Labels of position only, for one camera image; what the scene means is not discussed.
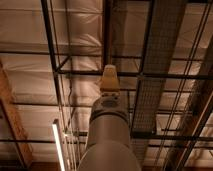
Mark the white fluorescent tube light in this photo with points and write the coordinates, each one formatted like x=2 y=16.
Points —
x=56 y=133

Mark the metal cable tray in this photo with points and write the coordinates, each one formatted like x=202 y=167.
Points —
x=163 y=25

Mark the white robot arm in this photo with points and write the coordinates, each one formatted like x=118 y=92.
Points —
x=108 y=146

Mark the wooden beam left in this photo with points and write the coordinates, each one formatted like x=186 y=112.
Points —
x=14 y=121

